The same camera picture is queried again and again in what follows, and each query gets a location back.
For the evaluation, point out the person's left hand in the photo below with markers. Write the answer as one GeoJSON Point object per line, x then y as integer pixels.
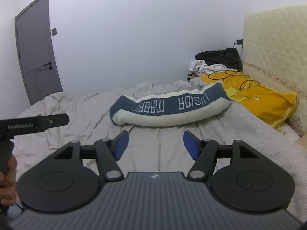
{"type": "Point", "coordinates": [7, 186]}

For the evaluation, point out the yellow pillow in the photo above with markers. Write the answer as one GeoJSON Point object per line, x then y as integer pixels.
{"type": "Point", "coordinates": [266, 100]}

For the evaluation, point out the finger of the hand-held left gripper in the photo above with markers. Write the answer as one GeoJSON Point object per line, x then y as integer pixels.
{"type": "Point", "coordinates": [56, 120]}

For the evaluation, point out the cream sweater with blue stripes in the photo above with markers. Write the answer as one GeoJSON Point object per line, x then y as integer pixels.
{"type": "Point", "coordinates": [168, 115]}

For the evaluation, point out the grey door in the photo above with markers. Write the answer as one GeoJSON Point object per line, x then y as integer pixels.
{"type": "Point", "coordinates": [36, 52]}

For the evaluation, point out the black bag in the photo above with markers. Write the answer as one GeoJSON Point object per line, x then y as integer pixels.
{"type": "Point", "coordinates": [220, 56]}

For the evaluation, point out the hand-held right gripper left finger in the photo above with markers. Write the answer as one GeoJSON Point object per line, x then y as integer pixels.
{"type": "Point", "coordinates": [121, 145]}

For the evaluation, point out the black charger plug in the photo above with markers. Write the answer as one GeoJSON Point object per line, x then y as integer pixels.
{"type": "Point", "coordinates": [239, 42]}

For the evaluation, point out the floral patterned pillow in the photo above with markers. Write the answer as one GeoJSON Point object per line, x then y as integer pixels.
{"type": "Point", "coordinates": [298, 123]}

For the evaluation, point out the cream quilted headboard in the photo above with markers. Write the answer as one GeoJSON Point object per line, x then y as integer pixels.
{"type": "Point", "coordinates": [275, 52]}

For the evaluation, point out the grey wall switch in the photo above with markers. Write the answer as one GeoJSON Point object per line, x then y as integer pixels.
{"type": "Point", "coordinates": [54, 31]}

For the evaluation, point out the wooden nightstand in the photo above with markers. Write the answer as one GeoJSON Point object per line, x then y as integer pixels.
{"type": "Point", "coordinates": [193, 76]}

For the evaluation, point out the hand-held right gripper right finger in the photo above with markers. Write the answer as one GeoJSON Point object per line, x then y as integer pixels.
{"type": "Point", "coordinates": [190, 145]}

